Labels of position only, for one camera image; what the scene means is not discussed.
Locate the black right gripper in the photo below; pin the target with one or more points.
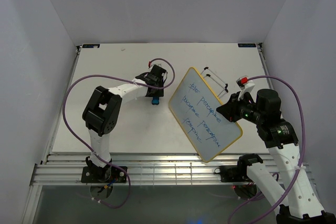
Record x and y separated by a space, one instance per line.
229 109

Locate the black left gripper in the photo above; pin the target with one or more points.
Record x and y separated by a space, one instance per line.
159 93

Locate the blue whiteboard eraser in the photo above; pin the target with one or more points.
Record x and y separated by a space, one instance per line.
155 101

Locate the yellow framed whiteboard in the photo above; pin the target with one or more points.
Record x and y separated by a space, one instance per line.
194 104

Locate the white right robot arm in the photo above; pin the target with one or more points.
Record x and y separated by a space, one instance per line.
294 201

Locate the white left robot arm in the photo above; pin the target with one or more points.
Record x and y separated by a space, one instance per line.
102 111

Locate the black right corner label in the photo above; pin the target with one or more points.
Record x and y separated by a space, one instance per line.
246 45

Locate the black corner label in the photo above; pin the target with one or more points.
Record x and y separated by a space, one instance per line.
246 45
90 46

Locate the black left corner label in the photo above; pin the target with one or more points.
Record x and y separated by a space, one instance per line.
90 46

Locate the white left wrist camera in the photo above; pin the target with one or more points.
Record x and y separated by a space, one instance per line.
154 66

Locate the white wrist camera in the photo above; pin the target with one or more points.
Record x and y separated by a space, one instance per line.
154 66
245 85

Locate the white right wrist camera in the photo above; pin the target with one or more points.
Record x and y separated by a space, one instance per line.
245 85

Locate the black wire easel stand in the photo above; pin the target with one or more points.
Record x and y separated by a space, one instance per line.
219 86

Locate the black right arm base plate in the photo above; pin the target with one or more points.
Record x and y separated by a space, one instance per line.
231 174

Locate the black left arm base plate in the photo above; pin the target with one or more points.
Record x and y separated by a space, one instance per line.
103 175

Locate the aluminium table frame rail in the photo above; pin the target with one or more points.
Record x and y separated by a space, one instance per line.
143 169

